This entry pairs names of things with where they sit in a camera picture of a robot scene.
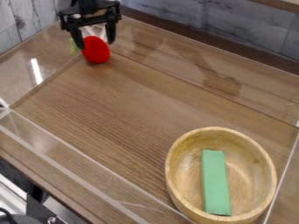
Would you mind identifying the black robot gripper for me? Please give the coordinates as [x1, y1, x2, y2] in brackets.
[57, 0, 121, 49]

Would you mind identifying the red plush fruit green leaf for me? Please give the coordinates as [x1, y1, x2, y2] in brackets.
[80, 36, 111, 64]

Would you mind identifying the round wooden bowl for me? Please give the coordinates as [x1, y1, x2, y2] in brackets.
[164, 127, 276, 224]

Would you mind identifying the green rectangular block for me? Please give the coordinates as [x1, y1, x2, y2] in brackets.
[200, 149, 232, 216]

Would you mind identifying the clear acrylic tray enclosure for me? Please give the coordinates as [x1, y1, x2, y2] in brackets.
[0, 17, 299, 224]

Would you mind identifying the black metal mount bracket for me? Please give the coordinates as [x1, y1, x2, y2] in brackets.
[25, 195, 68, 224]

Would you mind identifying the black cable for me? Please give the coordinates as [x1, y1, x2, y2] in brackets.
[0, 207, 21, 224]

